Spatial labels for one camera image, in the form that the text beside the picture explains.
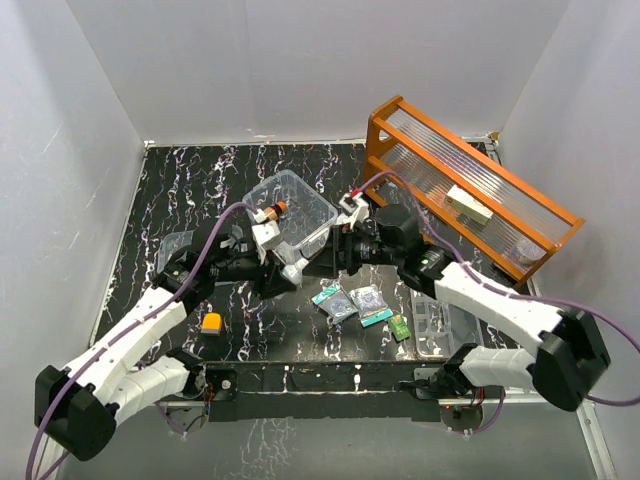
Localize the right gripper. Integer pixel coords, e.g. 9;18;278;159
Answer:
303;222;403;279

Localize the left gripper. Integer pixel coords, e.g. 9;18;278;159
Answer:
211;245;296;297

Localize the clear plastic storage box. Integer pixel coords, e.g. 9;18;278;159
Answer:
242;170;338;264

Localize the blue sachet pack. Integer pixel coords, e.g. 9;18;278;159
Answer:
348;285;393;328
312;284;358;325

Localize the brown bottle orange cap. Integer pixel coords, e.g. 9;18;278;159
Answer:
264;201;287;221

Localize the white medicine carton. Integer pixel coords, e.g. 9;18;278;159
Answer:
445;185;493;225

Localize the white bottle green label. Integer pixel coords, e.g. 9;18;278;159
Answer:
281;258;309;287

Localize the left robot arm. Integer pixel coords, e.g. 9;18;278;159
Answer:
34;221;310;461

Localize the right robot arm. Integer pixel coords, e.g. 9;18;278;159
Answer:
303;204;611;411

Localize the yellow orange small box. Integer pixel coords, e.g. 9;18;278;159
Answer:
201;312;224;336

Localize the clear plastic box lid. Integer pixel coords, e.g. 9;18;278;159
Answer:
156;230;193;273

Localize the small green packet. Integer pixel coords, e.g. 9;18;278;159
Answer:
387;314;411;342

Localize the clear compartment tray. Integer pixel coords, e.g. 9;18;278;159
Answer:
411;291;484;358

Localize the orange wooden shelf rack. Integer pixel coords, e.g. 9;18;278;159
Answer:
364;96;585;285

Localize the clear tape roll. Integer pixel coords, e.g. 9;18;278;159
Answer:
513;237;545;267

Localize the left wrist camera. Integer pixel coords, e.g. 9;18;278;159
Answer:
251;207;281;264

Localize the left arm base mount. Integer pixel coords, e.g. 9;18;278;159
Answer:
162;348;238;407

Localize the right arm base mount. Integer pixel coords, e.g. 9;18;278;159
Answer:
398;343;485;407

